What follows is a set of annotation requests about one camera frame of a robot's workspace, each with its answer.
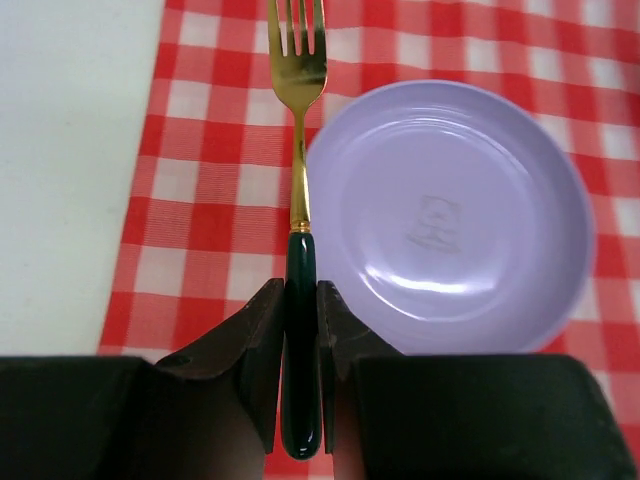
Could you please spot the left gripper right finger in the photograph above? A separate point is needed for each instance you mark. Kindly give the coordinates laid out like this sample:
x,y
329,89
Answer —
x,y
514,416

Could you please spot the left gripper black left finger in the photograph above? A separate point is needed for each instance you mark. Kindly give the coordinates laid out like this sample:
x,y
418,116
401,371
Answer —
x,y
206,411

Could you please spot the red white checkered cloth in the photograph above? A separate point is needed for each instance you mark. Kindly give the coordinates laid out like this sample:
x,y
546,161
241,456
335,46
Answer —
x,y
208,214

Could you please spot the lilac round plate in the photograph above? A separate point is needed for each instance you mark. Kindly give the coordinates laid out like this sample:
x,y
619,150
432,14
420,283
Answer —
x,y
449,220

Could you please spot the gold fork dark handle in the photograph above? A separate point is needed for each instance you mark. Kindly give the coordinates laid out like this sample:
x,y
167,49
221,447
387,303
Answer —
x,y
298,59

